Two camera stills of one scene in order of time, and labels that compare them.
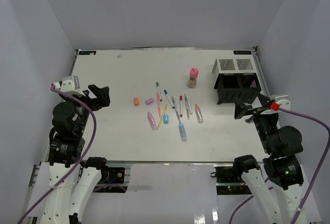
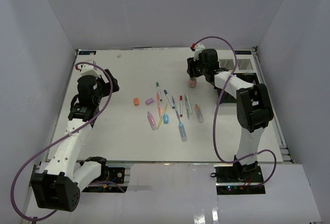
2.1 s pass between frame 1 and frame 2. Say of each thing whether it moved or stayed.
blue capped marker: stayed
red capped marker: stayed
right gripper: moved
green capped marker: stayed
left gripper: moved
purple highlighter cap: stayed
